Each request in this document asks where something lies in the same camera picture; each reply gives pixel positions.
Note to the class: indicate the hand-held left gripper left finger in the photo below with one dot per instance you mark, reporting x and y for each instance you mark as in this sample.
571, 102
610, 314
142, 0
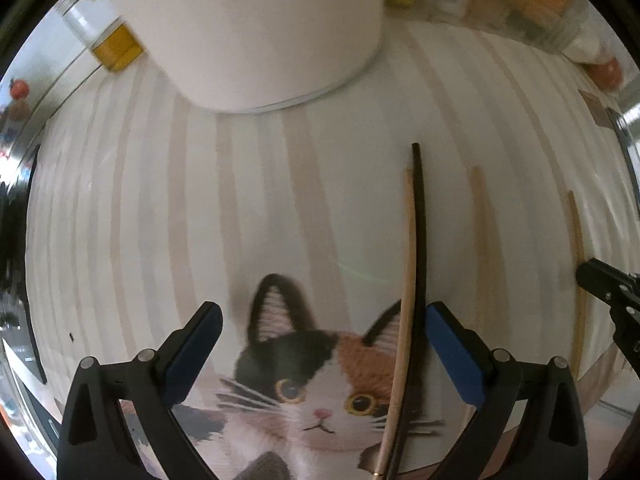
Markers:
195, 355

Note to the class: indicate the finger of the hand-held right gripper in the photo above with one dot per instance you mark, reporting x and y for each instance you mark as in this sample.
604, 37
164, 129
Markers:
600, 277

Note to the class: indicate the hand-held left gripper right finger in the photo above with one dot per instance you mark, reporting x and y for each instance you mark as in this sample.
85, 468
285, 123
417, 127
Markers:
455, 360

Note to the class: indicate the light wooden chopstick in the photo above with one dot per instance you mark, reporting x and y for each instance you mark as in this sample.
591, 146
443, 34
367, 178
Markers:
485, 240
579, 270
407, 285

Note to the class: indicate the black chopstick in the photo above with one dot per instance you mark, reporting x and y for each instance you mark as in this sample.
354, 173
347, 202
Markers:
420, 240

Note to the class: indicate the pale cylindrical utensil holder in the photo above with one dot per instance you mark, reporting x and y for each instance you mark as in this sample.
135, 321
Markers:
260, 25

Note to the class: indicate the striped cat print tablecloth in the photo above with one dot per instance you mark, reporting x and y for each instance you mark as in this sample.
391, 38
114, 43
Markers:
150, 210

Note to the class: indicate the small brown card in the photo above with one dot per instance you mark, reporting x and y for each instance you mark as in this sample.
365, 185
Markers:
595, 107

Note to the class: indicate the red tomato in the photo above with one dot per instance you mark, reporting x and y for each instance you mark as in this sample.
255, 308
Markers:
607, 72

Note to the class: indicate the clear plastic bag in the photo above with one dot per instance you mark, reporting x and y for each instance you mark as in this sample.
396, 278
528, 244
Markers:
595, 42

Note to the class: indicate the clear plastic organizer box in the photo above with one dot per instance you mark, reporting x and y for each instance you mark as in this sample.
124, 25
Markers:
500, 12

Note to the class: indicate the clear cooking oil bottle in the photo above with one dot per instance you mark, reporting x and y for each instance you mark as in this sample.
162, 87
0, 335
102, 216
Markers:
107, 35

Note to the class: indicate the metal window frame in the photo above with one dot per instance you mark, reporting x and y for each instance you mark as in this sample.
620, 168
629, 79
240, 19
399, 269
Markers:
625, 130

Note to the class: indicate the red tomato wall decoration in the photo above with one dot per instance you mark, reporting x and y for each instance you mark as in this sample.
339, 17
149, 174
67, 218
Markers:
20, 87

